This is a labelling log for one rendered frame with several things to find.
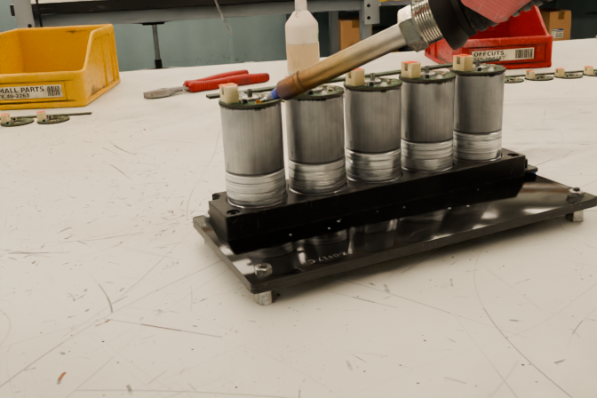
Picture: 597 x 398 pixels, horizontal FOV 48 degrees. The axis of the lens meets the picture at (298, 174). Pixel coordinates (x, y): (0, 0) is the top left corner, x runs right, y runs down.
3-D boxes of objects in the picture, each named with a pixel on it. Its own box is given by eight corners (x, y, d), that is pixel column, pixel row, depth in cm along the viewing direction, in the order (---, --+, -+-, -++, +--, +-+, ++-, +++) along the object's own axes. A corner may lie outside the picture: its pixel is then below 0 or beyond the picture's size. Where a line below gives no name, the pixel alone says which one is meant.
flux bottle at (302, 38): (323, 69, 71) (320, -29, 67) (314, 75, 67) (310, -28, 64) (293, 69, 72) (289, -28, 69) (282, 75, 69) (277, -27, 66)
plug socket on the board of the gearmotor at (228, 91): (245, 101, 26) (244, 84, 26) (224, 104, 26) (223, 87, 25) (238, 98, 27) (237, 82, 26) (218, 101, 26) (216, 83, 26)
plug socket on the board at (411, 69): (425, 76, 29) (425, 61, 29) (409, 79, 29) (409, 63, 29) (415, 75, 30) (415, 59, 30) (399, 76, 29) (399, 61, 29)
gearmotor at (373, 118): (412, 195, 29) (412, 80, 28) (363, 206, 29) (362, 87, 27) (382, 180, 32) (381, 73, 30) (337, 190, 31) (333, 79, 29)
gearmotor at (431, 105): (463, 184, 31) (466, 73, 29) (418, 194, 30) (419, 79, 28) (431, 171, 33) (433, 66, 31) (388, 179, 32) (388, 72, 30)
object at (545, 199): (487, 177, 35) (488, 155, 35) (598, 220, 29) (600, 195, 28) (193, 240, 29) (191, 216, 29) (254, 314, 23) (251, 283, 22)
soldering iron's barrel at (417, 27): (282, 115, 25) (443, 41, 22) (263, 76, 24) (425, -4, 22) (296, 107, 26) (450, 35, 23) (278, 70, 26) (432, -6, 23)
